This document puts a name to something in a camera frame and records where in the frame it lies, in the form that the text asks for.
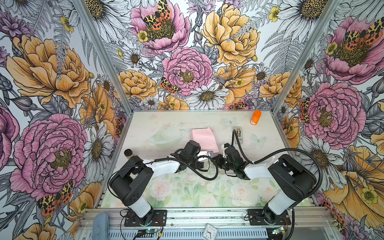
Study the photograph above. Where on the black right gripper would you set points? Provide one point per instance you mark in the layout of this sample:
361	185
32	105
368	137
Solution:
218	159

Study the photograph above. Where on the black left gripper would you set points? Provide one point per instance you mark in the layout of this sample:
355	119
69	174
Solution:
197	164

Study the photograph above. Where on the purple and pink wrapping paper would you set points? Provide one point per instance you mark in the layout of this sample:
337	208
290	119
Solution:
206	139

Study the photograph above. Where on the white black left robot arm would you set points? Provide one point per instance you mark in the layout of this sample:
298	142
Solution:
130	181

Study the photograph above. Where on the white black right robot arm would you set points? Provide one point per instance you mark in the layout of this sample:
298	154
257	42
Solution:
295	181

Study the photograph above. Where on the grey tape dispenser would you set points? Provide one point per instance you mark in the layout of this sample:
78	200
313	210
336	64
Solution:
239	134

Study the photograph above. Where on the orange plastic bottle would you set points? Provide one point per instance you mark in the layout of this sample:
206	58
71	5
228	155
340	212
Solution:
256	117

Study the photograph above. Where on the small jar with dark lid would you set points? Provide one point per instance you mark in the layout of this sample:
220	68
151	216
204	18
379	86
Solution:
128	153

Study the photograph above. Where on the small white clock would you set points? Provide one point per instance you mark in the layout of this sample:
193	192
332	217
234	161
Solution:
210	232

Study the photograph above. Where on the green circuit board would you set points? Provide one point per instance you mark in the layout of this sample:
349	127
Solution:
152	231

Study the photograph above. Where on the grey cloth roll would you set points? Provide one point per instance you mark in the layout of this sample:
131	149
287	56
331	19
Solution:
100	229

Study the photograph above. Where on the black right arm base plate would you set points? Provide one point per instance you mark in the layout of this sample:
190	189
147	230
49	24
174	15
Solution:
261	217

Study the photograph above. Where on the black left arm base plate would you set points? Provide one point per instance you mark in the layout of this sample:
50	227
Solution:
154	218

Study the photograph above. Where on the aluminium frame rail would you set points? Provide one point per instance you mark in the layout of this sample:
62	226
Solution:
309	223

